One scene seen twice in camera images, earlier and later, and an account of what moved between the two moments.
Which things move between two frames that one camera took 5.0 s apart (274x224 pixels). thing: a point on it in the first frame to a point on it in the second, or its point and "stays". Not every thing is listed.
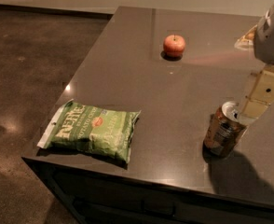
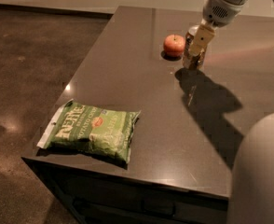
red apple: [174, 45] stays
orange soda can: [226, 129] to [193, 62]
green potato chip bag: [99, 130] stays
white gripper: [269, 41] to [220, 12]
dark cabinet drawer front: [93, 196] stays
